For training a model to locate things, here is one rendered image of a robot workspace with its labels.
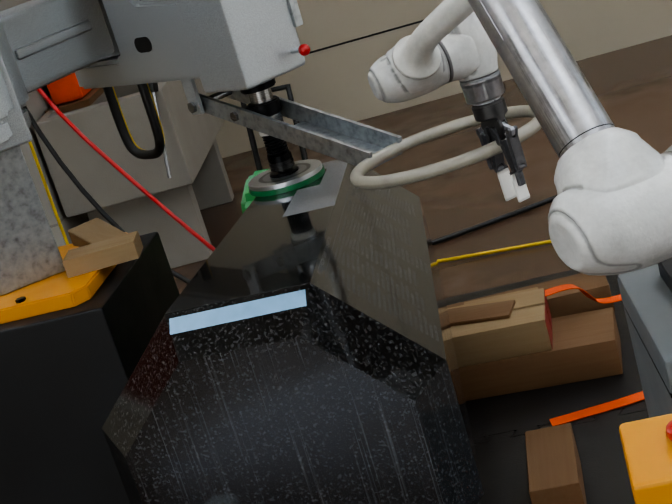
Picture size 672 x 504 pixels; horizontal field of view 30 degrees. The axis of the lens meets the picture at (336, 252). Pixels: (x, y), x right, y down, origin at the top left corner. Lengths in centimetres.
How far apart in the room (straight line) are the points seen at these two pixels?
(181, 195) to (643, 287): 390
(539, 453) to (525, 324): 61
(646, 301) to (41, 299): 171
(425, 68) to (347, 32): 517
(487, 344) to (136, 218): 266
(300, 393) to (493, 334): 115
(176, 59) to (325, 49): 433
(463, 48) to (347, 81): 516
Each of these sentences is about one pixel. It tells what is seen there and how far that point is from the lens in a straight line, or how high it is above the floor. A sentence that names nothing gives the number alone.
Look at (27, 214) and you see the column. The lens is 346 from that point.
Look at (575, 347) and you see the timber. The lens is 370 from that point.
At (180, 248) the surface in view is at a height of 9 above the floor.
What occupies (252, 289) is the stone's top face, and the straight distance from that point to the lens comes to 271.
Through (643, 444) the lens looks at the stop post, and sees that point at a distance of 118.
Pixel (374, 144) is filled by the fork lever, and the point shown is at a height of 91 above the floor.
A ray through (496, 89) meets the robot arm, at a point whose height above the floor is 107.
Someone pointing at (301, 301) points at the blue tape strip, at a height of 79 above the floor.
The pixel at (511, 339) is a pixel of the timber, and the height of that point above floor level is 19.
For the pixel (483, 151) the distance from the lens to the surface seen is 278.
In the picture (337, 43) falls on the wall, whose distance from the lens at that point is 781.
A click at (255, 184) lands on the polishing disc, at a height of 85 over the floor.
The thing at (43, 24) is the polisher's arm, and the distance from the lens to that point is 364.
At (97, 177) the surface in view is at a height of 55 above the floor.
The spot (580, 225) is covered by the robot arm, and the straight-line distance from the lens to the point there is 192.
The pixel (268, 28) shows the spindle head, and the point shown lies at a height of 125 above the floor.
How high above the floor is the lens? 166
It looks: 18 degrees down
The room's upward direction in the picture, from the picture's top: 17 degrees counter-clockwise
